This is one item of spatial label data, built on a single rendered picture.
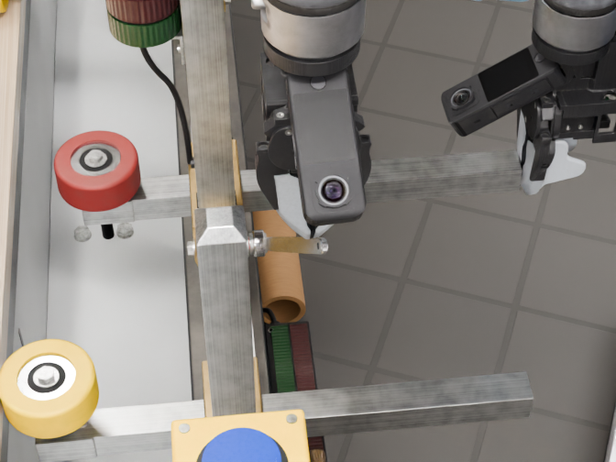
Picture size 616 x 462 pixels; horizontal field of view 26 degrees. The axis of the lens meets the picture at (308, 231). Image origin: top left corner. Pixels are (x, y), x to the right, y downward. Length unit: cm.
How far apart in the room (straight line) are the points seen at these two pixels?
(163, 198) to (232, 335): 34
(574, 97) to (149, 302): 55
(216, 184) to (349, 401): 23
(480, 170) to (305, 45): 43
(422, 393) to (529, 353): 110
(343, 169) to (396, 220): 148
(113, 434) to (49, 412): 9
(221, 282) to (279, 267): 132
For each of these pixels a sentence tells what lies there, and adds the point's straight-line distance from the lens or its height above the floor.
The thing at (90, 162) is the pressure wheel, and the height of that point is 91.
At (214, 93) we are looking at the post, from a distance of 115.
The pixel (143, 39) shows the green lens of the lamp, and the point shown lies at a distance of 110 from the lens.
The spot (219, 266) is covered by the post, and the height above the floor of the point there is 110.
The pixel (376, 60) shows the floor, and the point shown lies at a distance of 276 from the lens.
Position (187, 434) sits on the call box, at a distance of 70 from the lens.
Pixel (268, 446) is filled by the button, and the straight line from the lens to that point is 68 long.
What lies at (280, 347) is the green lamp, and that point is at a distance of 138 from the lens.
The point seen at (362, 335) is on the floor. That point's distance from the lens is 227.
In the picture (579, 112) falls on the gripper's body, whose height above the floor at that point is 95.
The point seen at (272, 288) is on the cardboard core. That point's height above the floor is 8.
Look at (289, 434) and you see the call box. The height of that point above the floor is 122.
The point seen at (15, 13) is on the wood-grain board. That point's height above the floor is 90.
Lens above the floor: 181
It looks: 48 degrees down
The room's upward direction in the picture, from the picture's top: straight up
